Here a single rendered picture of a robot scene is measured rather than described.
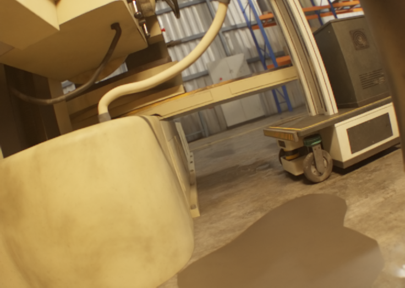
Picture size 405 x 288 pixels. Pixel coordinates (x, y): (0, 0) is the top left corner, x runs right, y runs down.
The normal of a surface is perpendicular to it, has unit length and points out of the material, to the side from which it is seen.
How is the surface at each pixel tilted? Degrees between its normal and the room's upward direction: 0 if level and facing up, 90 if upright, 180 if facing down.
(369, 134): 90
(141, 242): 90
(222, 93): 90
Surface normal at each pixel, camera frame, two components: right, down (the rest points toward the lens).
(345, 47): 0.00, 0.05
